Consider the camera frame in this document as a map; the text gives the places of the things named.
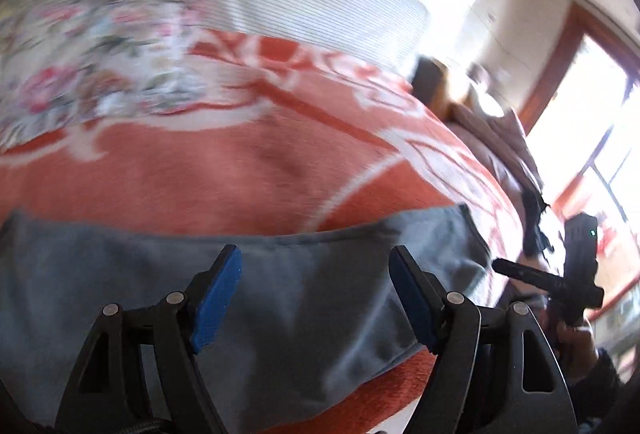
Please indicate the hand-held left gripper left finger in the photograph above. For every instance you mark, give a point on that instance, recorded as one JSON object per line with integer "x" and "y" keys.
{"x": 217, "y": 296}

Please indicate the dark cloth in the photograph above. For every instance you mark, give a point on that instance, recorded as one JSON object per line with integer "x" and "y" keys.
{"x": 537, "y": 224}

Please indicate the wooden window frame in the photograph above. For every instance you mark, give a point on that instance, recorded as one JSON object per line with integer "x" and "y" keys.
{"x": 560, "y": 79}

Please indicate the floral quilt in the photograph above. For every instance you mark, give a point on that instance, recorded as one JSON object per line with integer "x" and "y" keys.
{"x": 95, "y": 64}

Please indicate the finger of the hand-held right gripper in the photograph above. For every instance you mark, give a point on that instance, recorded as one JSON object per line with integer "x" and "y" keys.
{"x": 525, "y": 275}

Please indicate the red patterned blanket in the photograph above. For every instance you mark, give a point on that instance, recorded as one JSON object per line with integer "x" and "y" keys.
{"x": 260, "y": 159}

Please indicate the brown wooden box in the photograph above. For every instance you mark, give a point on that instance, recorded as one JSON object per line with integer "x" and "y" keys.
{"x": 432, "y": 86}

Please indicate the person's right hand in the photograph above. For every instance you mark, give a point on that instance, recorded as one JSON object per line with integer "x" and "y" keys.
{"x": 575, "y": 344}

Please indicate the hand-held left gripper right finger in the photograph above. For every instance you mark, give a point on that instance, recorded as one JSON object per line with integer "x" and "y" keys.
{"x": 412, "y": 299}

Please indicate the grey pants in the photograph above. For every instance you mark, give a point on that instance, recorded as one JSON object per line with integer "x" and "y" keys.
{"x": 300, "y": 309}

